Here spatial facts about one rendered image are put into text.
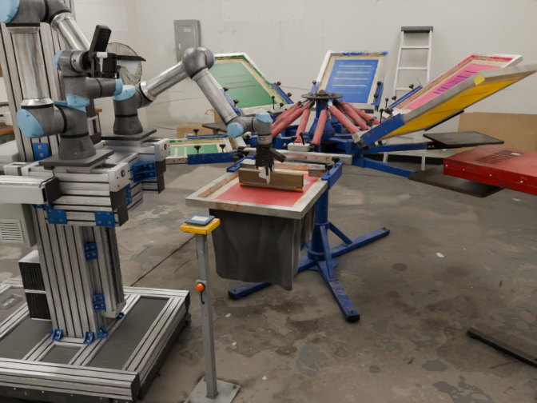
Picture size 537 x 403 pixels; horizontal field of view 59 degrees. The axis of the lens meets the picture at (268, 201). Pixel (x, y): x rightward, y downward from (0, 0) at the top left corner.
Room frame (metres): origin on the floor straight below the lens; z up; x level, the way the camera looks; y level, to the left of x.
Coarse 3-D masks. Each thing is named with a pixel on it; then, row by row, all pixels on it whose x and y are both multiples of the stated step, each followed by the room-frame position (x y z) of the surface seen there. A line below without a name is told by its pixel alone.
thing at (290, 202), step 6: (306, 174) 2.67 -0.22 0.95; (306, 180) 2.56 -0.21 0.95; (312, 180) 2.55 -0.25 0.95; (306, 186) 2.44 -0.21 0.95; (300, 192) 2.35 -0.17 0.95; (258, 198) 2.26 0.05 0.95; (264, 198) 2.26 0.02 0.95; (288, 198) 2.25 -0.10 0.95; (294, 198) 2.25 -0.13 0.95; (264, 204) 2.18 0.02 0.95; (270, 204) 2.17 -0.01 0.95; (276, 204) 2.17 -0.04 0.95; (282, 204) 2.17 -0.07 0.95; (288, 204) 2.17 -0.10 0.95
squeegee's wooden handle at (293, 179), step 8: (240, 168) 2.47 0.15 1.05; (240, 176) 2.45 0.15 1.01; (248, 176) 2.44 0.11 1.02; (256, 176) 2.42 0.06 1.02; (272, 176) 2.38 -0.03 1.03; (280, 176) 2.37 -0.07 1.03; (288, 176) 2.35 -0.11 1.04; (296, 176) 2.34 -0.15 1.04; (280, 184) 2.37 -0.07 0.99; (288, 184) 2.35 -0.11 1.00; (296, 184) 2.34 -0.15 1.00
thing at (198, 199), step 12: (276, 168) 2.81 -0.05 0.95; (288, 168) 2.78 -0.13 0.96; (300, 168) 2.75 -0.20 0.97; (216, 180) 2.47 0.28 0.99; (228, 180) 2.54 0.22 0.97; (324, 180) 2.43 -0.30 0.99; (204, 192) 2.28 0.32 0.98; (312, 192) 2.23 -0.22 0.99; (192, 204) 2.17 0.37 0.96; (204, 204) 2.14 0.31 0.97; (216, 204) 2.12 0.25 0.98; (228, 204) 2.10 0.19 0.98; (240, 204) 2.08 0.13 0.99; (252, 204) 2.08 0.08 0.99; (300, 204) 2.06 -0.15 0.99; (312, 204) 2.15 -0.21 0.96; (276, 216) 2.01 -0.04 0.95; (288, 216) 1.99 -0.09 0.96; (300, 216) 1.97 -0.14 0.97
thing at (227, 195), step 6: (234, 186) 2.46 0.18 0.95; (240, 186) 2.46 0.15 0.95; (228, 192) 2.37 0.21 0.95; (216, 198) 2.27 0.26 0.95; (222, 198) 2.27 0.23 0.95; (228, 198) 2.27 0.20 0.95; (234, 198) 2.27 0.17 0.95; (240, 198) 2.26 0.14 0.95; (246, 198) 2.26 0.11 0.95; (252, 198) 2.26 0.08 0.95
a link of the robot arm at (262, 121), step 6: (258, 114) 2.40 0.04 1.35; (264, 114) 2.38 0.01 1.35; (258, 120) 2.39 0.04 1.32; (264, 120) 2.38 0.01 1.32; (270, 120) 2.40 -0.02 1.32; (258, 126) 2.38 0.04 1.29; (264, 126) 2.38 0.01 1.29; (270, 126) 2.40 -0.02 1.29; (258, 132) 2.39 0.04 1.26; (264, 132) 2.38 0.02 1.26; (270, 132) 2.39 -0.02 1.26
